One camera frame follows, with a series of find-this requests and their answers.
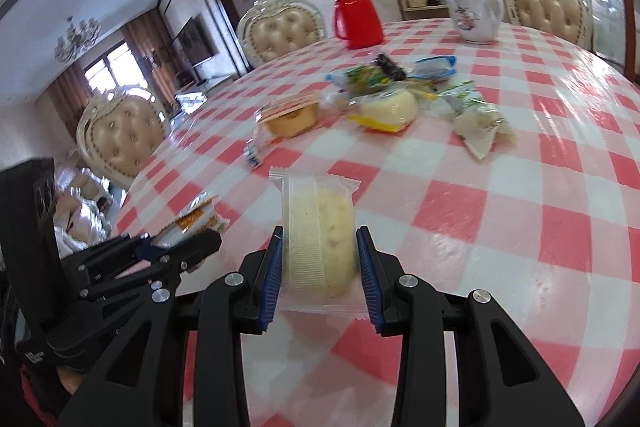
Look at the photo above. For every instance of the orange sponge cake packet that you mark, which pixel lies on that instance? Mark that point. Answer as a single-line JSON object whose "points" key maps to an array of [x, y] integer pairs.
{"points": [[287, 117]]}

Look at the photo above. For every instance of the beige tufted chair right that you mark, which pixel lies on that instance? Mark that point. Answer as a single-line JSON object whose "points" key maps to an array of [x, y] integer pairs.
{"points": [[571, 20]]}

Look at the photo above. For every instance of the blue clear snack packet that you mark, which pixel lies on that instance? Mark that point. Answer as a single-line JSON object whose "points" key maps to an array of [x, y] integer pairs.
{"points": [[436, 68]]}

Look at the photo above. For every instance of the beige tufted chair left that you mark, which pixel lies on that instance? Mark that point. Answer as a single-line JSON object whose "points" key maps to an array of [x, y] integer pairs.
{"points": [[119, 131]]}

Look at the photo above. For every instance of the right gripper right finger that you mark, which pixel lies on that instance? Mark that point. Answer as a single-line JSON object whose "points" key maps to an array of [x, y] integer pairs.
{"points": [[463, 347]]}

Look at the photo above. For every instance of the red checkered tablecloth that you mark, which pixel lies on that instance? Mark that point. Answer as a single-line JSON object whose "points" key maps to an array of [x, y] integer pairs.
{"points": [[549, 226]]}

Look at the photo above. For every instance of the wall television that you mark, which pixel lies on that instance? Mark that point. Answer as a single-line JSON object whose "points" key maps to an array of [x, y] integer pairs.
{"points": [[194, 41]]}

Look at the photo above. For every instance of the pale rectangular cake packet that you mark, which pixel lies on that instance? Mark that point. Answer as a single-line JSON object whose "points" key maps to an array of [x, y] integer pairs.
{"points": [[320, 266]]}

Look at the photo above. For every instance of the small orange white snack packet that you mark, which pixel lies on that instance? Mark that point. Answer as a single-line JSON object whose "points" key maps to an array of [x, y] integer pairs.
{"points": [[199, 215]]}

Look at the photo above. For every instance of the beige pastry packet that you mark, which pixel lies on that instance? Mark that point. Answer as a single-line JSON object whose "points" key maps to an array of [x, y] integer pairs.
{"points": [[480, 128]]}

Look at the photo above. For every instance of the green white snack packet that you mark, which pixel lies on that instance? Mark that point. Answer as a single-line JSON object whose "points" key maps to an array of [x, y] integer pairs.
{"points": [[454, 99]]}

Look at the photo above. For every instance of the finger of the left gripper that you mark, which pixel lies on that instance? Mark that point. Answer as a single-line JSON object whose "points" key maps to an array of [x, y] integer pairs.
{"points": [[162, 265], [113, 256]]}

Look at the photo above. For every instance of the dark chocolate snack packet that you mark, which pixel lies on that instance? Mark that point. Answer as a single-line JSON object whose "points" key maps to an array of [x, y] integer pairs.
{"points": [[390, 68]]}

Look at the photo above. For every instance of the green yellow snack packet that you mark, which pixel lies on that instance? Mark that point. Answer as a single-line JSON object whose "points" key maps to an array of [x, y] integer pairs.
{"points": [[359, 80]]}

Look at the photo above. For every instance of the red thermos jug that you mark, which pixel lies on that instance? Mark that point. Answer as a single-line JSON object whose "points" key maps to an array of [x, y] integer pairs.
{"points": [[357, 24]]}

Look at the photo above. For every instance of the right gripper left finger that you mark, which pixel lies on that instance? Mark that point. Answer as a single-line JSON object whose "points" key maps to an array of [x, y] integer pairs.
{"points": [[180, 358]]}

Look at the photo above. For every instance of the chandelier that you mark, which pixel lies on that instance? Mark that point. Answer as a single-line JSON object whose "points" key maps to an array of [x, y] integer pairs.
{"points": [[77, 40]]}

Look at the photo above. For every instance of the white floral teapot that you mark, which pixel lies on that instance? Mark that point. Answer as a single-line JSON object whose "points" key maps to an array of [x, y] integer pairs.
{"points": [[476, 21]]}

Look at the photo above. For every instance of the brown curtains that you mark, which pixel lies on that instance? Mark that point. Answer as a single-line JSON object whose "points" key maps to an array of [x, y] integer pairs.
{"points": [[148, 38]]}

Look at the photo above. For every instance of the beige tufted chair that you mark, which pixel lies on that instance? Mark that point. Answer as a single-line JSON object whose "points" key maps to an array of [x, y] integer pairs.
{"points": [[119, 131], [571, 20], [273, 28]]}

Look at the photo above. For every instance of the beige tufted chair middle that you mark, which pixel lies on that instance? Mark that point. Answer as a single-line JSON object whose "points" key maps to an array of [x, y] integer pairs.
{"points": [[273, 28]]}

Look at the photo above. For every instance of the white tv cabinet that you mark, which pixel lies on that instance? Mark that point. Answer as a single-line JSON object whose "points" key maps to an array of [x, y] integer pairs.
{"points": [[194, 95]]}

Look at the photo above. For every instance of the round yellow bread packet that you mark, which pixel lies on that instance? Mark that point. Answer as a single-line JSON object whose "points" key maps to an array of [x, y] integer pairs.
{"points": [[388, 111]]}

